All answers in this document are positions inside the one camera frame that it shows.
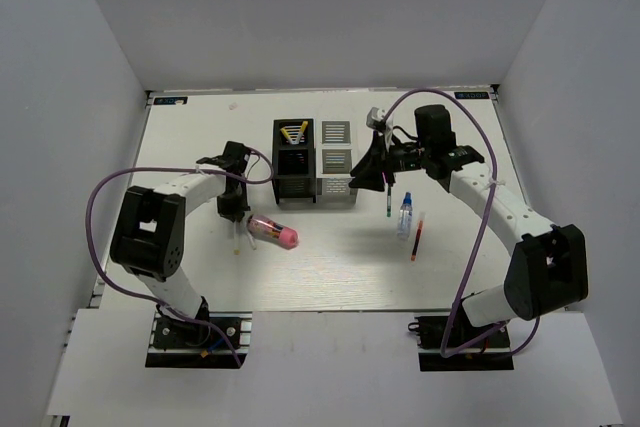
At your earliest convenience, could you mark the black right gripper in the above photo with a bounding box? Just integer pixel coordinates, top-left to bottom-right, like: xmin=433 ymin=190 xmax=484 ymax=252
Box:
xmin=350 ymin=130 xmax=432 ymax=192

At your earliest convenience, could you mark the yellow capped white marker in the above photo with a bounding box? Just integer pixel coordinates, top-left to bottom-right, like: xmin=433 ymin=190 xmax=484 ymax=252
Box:
xmin=232 ymin=223 xmax=241 ymax=256

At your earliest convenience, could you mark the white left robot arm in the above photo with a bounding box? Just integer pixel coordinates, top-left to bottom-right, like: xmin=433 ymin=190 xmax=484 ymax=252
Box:
xmin=110 ymin=141 xmax=251 ymax=346

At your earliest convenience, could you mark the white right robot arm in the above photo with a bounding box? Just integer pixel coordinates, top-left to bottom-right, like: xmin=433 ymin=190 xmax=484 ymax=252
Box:
xmin=350 ymin=104 xmax=589 ymax=346

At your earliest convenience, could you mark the green pen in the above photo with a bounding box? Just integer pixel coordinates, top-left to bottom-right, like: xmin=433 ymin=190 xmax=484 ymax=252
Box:
xmin=386 ymin=185 xmax=392 ymax=218

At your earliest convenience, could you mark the pink marker set bottle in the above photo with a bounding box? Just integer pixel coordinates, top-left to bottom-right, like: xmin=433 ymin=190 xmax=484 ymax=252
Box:
xmin=247 ymin=214 xmax=299 ymax=250

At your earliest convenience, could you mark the pale green capped white marker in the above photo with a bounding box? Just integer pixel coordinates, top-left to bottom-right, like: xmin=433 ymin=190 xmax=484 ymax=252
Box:
xmin=243 ymin=227 xmax=257 ymax=250

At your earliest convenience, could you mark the clear spray bottle blue cap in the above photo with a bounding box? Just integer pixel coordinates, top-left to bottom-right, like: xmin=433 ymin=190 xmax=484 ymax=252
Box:
xmin=397 ymin=192 xmax=413 ymax=240

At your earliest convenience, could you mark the white slotted organizer box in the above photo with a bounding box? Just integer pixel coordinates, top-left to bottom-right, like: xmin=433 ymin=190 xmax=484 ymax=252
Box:
xmin=315 ymin=119 xmax=358 ymax=206

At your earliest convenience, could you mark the black slotted organizer box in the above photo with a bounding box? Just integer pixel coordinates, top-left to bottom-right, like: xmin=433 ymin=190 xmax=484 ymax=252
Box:
xmin=272 ymin=118 xmax=316 ymax=205

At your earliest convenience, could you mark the red orange pen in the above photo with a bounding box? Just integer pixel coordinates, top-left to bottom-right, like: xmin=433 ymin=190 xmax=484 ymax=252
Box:
xmin=410 ymin=211 xmax=426 ymax=262

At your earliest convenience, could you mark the yellow capped marker in organizer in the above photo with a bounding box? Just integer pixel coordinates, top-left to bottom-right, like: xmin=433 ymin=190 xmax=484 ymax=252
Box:
xmin=280 ymin=127 xmax=298 ymax=145

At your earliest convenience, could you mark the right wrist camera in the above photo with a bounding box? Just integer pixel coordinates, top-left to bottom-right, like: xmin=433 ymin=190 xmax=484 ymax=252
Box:
xmin=366 ymin=107 xmax=393 ymax=133

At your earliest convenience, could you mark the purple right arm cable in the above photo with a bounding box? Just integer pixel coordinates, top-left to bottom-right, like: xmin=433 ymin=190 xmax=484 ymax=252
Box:
xmin=381 ymin=88 xmax=542 ymax=359

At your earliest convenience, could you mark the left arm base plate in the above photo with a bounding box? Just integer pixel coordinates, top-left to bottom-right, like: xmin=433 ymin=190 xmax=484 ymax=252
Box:
xmin=145 ymin=312 xmax=253 ymax=369

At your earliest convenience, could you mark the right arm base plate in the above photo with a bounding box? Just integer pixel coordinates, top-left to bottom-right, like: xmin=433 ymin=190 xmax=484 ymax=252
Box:
xmin=408 ymin=315 xmax=515 ymax=373

